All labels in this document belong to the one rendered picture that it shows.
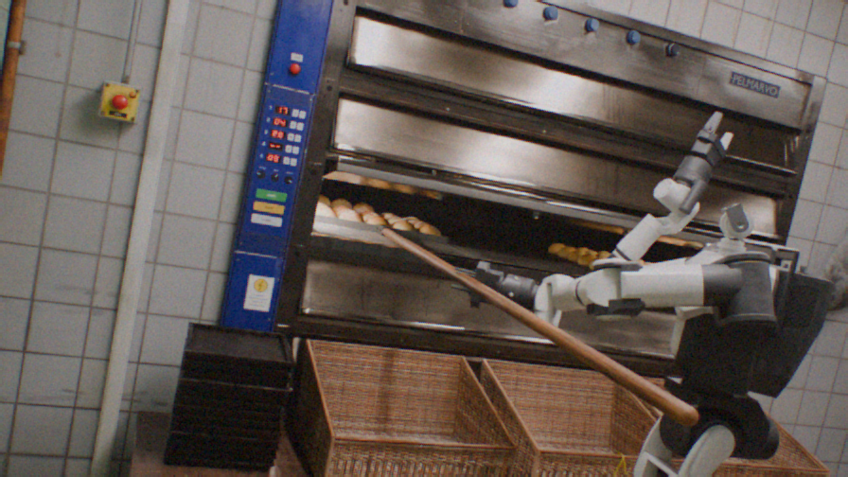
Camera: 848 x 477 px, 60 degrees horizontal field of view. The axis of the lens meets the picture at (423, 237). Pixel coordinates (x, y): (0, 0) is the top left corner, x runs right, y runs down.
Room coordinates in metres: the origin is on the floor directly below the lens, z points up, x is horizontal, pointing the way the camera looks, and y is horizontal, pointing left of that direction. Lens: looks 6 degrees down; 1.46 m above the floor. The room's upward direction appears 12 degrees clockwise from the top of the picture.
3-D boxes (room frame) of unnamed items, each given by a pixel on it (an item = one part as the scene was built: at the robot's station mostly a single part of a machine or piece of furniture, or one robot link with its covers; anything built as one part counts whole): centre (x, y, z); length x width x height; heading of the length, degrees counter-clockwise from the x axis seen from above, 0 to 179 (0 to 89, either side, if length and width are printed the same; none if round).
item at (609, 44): (2.62, -0.49, 1.99); 1.80 x 0.08 x 0.21; 110
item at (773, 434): (1.77, -0.81, 1.00); 0.28 x 0.13 x 0.18; 109
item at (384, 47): (2.60, -0.50, 1.80); 1.79 x 0.11 x 0.19; 110
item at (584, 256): (3.21, -0.89, 1.21); 0.61 x 0.48 x 0.06; 20
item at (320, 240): (2.62, -0.49, 1.16); 1.80 x 0.06 x 0.04; 110
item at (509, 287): (1.89, -0.22, 1.19); 0.12 x 0.10 x 0.13; 74
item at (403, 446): (2.15, -0.04, 0.72); 0.56 x 0.49 x 0.28; 111
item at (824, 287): (1.74, -0.78, 1.26); 0.34 x 0.30 x 0.36; 164
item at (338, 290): (2.60, -0.50, 1.02); 1.79 x 0.11 x 0.19; 110
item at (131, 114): (2.04, 0.89, 1.46); 0.10 x 0.07 x 0.10; 110
